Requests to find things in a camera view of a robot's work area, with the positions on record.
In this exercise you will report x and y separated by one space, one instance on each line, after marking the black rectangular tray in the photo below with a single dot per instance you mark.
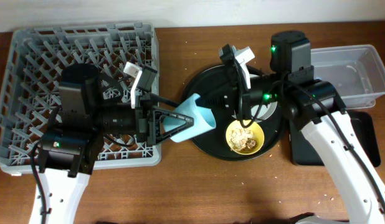
303 153

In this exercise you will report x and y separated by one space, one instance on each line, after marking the food scraps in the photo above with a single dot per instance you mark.
242 140

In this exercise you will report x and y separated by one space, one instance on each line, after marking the yellow bowl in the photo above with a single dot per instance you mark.
258 134

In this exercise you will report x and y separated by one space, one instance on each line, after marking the blue plastic cup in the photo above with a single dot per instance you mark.
204 119

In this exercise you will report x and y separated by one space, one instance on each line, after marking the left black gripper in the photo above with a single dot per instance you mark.
143 129

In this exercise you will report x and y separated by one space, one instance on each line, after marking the clear plastic bin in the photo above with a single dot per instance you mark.
356 71

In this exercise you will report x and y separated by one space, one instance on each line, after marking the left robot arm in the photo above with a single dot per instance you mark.
63 159

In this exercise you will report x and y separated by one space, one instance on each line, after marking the grey plate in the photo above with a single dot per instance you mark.
265 111

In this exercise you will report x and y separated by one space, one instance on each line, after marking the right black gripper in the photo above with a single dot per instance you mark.
236 98

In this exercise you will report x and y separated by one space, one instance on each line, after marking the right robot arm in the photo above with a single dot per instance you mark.
312 105

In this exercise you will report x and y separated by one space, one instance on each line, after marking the round black tray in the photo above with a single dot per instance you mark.
214 142

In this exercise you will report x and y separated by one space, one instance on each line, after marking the grey dishwasher rack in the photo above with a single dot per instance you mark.
37 56

